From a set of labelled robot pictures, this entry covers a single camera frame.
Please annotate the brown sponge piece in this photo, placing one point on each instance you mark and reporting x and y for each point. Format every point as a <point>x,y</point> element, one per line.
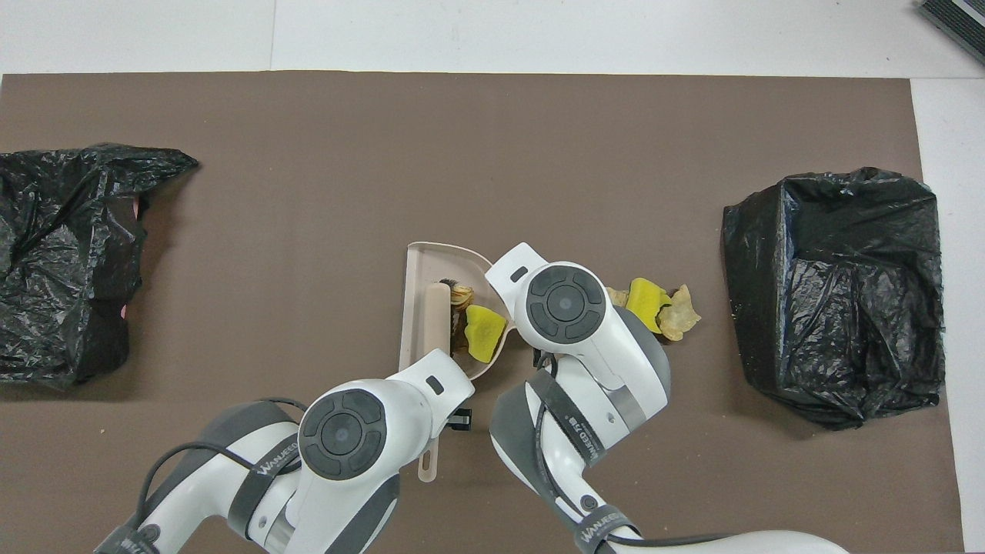
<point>459,335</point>

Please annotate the beige plastic dustpan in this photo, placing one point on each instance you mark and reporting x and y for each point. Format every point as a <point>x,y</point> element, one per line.
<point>415,308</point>

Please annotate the yellow sponge with green scourer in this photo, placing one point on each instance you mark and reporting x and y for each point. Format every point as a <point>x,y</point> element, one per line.
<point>650,292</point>

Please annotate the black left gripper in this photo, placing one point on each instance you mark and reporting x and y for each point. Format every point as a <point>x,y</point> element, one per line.
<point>460,420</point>

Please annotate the beige brush with black bristles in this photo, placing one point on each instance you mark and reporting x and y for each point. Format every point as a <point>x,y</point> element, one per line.
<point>439,315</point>

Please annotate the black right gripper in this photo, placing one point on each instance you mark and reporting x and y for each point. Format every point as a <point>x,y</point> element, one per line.
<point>543,360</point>

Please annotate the grey ribbed object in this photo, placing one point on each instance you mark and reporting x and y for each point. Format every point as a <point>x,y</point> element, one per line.
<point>962,19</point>

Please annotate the pale greenish sponge piece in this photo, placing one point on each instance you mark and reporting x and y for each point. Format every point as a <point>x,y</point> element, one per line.
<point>617,296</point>

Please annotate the brown table mat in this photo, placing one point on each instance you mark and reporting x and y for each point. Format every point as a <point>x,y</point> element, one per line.
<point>308,154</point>

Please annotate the notched yellow sponge piece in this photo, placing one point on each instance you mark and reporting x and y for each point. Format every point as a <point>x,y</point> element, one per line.
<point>485,335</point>

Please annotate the pale orange sponge piece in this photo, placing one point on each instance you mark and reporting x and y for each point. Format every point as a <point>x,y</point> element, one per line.
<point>681,315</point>

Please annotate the box-shaped bin with black bag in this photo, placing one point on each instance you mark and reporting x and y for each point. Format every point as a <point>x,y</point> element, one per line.
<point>831,308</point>

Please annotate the pale beige sponge piece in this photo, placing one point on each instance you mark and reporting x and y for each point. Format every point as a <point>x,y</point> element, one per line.
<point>462,294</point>

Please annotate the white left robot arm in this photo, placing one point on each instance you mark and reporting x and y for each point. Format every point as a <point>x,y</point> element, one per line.
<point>346,446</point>

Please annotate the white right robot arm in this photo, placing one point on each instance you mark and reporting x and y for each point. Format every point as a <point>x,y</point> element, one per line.
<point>585,338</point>

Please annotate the crumpled black bag lined bin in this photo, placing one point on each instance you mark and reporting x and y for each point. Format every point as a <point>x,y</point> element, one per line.
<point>61,261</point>

